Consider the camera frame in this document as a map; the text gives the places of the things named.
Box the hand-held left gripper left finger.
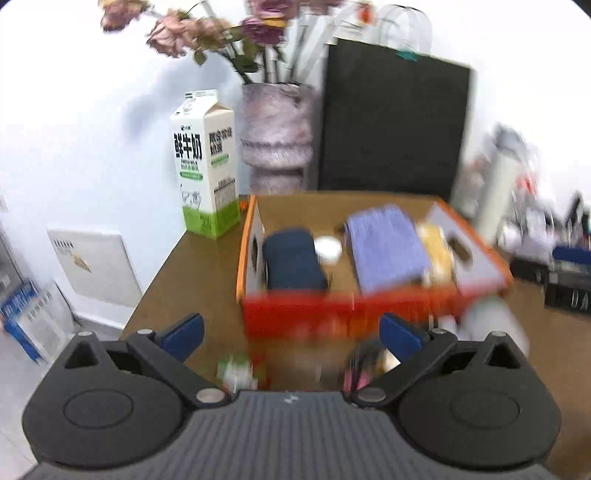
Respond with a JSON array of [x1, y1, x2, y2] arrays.
[[59, 313, 232, 409]]

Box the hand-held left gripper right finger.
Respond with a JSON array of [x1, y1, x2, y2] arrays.
[[351, 313, 532, 409]]

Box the pink black pens bundle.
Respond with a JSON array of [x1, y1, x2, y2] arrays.
[[344, 342, 386, 393]]

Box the green white packet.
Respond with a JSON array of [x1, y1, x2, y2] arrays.
[[217, 354, 259, 393]]

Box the red cardboard box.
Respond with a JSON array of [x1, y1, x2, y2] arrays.
[[236, 193, 514, 342]]

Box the wooden desktop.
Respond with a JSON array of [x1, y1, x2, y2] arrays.
[[119, 194, 591, 462]]

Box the purple cloth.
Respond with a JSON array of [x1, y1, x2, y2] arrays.
[[346, 205, 432, 296]]

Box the yellow sponge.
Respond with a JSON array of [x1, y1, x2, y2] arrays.
[[418, 224, 455, 284]]

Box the white rounded object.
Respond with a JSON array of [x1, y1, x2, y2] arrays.
[[455, 298, 529, 356]]

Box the navy blue cloth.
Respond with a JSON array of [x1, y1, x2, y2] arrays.
[[263, 229, 329, 291]]

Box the white green milk carton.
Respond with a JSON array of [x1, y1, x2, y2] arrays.
[[170, 90, 241, 240]]

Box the black devices pile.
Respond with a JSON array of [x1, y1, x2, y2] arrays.
[[510, 244, 591, 315]]

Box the white thermos bottle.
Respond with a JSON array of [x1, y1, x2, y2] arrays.
[[475, 134, 522, 245]]

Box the clear plastic bottle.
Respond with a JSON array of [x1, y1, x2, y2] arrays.
[[512, 171, 555, 241]]

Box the black chair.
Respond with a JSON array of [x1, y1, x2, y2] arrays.
[[318, 39, 474, 201]]

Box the dried pink flowers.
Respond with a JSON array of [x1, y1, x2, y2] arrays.
[[99, 0, 370, 86]]

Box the white wall panel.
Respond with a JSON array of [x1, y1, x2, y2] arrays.
[[47, 227, 143, 309]]

